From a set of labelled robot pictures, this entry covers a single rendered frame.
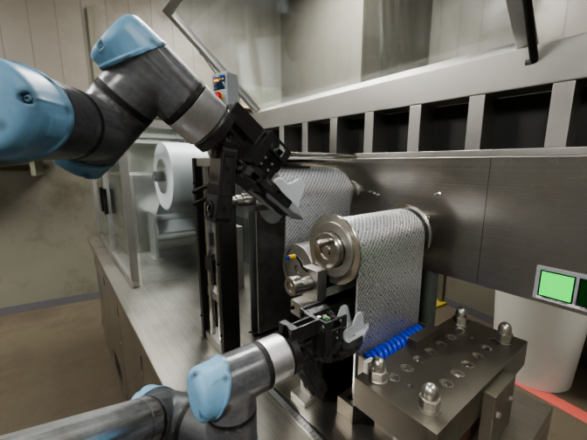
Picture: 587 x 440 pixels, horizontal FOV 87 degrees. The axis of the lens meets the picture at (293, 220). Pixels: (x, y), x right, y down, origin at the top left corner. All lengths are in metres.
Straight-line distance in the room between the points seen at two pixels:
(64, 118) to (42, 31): 3.62
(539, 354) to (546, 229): 1.84
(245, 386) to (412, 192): 0.65
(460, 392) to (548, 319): 1.83
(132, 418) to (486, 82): 0.90
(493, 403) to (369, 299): 0.27
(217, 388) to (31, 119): 0.36
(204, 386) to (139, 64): 0.40
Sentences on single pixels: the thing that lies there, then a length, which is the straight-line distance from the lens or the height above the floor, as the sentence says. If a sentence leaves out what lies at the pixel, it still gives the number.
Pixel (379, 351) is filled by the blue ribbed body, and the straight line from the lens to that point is 0.72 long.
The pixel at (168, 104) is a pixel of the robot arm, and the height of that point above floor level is 1.50.
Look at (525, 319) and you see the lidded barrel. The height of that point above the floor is 0.46.
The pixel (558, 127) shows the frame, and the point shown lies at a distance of 0.80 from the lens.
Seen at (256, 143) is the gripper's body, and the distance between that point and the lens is 0.49.
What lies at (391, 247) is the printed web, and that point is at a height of 1.25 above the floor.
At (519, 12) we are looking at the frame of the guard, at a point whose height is 1.71.
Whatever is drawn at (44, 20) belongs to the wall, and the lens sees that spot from 3.97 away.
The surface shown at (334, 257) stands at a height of 1.24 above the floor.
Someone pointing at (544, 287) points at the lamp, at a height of 1.18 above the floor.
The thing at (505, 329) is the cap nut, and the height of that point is 1.06.
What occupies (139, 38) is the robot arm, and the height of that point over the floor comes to 1.56.
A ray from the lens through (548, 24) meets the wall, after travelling 3.24.
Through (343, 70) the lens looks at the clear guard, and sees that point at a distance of 1.08.
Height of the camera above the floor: 1.43
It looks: 10 degrees down
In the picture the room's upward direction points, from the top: straight up
